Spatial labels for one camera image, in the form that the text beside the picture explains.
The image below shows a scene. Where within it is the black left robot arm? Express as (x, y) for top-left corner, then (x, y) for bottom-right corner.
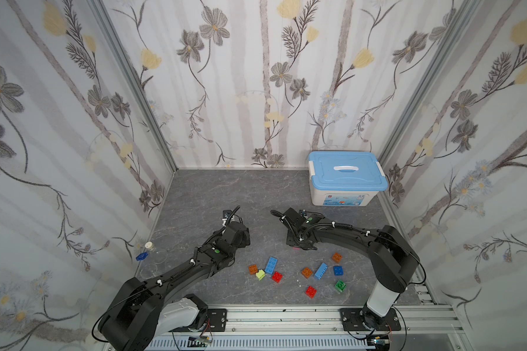
(91, 209), (250, 350)

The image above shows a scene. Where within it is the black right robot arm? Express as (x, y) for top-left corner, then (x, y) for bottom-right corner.
(270, 208), (423, 330)

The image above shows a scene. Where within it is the orange lego brick centre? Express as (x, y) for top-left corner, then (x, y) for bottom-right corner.
(302, 267), (313, 279)

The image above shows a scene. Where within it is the orange lego brick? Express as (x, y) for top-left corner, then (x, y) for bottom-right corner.
(302, 267), (313, 279)
(332, 252), (343, 263)

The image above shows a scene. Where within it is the brown-orange lego brick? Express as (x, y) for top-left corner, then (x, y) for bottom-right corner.
(248, 265), (258, 275)

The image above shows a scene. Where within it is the orange lego brick right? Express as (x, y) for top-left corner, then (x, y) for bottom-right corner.
(332, 252), (343, 263)

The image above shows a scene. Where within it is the light blue long lego brick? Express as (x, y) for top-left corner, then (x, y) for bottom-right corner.
(264, 257), (278, 275)

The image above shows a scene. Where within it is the lime green lego brick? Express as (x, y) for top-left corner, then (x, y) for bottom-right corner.
(256, 270), (266, 280)

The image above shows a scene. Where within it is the red lego brick left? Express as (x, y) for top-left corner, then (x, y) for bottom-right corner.
(272, 271), (283, 284)

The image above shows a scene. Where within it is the red lego brick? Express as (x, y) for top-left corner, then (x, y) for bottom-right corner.
(305, 286), (317, 298)
(272, 271), (283, 284)

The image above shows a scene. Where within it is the blue small lego brick right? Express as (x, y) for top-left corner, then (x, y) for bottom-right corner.
(333, 266), (344, 276)

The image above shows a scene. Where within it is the red lego brick front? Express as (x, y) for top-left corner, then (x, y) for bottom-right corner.
(305, 286), (317, 298)

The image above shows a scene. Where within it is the light blue long brick right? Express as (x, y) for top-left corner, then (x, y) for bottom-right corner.
(314, 263), (328, 280)

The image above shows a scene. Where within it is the blue lid storage box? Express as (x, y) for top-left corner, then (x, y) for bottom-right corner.
(308, 151), (389, 207)

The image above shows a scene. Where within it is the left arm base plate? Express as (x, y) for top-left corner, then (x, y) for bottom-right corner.
(173, 309), (228, 333)

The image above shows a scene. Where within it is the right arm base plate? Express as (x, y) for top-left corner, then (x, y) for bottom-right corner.
(339, 307), (402, 333)

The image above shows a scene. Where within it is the white perforated cable tray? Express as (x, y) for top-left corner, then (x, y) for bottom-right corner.
(146, 335), (376, 350)

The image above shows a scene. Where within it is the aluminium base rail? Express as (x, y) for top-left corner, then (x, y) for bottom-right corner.
(208, 304), (464, 335)

